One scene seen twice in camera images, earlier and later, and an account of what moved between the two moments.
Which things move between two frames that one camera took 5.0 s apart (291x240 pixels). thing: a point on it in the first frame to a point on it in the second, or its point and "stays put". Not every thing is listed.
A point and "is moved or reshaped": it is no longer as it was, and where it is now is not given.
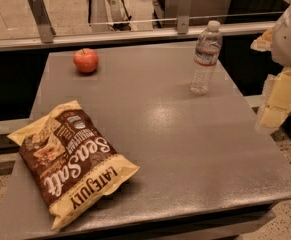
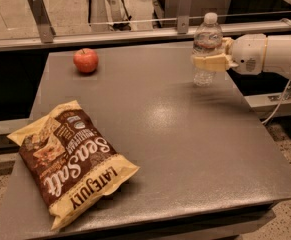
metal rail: [68, 40] stays put
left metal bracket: [41, 16] stays put
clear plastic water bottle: [208, 46] is moved or reshaped
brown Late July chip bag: [67, 160] stays put
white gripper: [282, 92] to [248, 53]
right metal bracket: [185, 8] stays put
